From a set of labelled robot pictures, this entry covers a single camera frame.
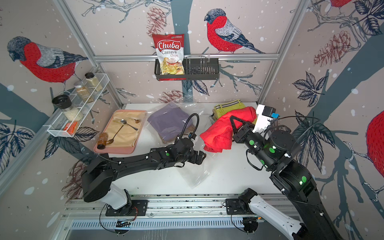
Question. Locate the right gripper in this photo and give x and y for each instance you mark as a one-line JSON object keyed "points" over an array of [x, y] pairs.
{"points": [[242, 135]]}

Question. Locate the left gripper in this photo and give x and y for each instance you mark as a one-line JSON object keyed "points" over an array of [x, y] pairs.
{"points": [[195, 159]]}

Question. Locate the yellow green garment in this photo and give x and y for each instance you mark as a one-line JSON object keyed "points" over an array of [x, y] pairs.
{"points": [[222, 109]]}

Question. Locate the clear plastic vacuum bag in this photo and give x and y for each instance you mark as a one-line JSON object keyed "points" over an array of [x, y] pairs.
{"points": [[198, 122]]}

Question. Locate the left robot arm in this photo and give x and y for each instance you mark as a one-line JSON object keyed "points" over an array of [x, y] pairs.
{"points": [[98, 177]]}

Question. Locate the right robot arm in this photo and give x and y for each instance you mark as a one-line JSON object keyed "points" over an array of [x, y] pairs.
{"points": [[277, 154]]}

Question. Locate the Chuba cassava chips bag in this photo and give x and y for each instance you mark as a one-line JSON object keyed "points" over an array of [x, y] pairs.
{"points": [[170, 52]]}

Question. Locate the purple folded garment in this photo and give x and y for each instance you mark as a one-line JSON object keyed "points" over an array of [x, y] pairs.
{"points": [[168, 122]]}

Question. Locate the tan cloth on tray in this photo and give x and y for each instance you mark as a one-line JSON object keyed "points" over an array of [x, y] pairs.
{"points": [[127, 137]]}

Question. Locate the metal spoon on tray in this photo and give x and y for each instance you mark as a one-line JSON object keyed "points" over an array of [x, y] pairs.
{"points": [[124, 122]]}

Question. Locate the pink tray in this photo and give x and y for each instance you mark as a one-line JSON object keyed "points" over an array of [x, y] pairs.
{"points": [[115, 151]]}

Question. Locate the brown spoon on tray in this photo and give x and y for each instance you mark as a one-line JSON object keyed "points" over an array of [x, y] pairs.
{"points": [[109, 142]]}

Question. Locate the amber bottle on tray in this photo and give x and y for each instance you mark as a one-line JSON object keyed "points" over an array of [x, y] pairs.
{"points": [[102, 141]]}

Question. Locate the small orange box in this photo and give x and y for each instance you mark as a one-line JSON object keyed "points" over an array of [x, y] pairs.
{"points": [[71, 127]]}

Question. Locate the spice jar middle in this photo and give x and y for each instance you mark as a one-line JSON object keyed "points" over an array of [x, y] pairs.
{"points": [[83, 92]]}

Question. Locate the black lid spice jar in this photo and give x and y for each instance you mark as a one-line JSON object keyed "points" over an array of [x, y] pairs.
{"points": [[72, 113]]}

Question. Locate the spice jar rear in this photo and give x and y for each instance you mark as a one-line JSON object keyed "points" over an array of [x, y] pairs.
{"points": [[93, 81]]}

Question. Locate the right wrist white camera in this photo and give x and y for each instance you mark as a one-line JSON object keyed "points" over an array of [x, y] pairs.
{"points": [[265, 115]]}

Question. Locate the black wire basket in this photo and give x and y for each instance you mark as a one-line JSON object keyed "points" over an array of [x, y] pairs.
{"points": [[202, 68]]}

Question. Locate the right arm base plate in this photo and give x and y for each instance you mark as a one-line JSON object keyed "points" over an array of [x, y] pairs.
{"points": [[236, 207]]}

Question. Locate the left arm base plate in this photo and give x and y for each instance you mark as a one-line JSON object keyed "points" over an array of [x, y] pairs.
{"points": [[134, 208]]}

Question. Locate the white wire shelf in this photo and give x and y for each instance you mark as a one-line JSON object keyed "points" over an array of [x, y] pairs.
{"points": [[56, 126]]}

